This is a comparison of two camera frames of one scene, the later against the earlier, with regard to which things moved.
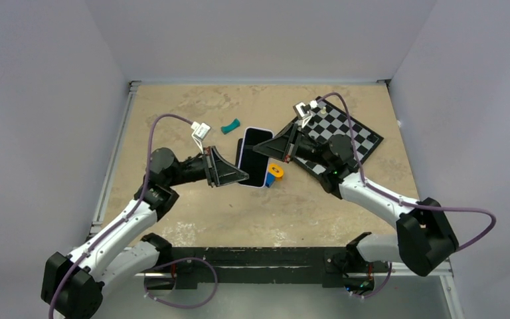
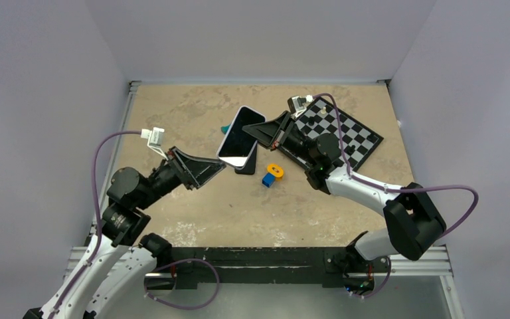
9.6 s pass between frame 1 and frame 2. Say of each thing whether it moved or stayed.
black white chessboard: stayed
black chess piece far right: stayed
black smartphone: moved
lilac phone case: moved
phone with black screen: moved
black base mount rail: stayed
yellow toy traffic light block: stayed
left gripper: moved
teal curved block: stayed
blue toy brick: stayed
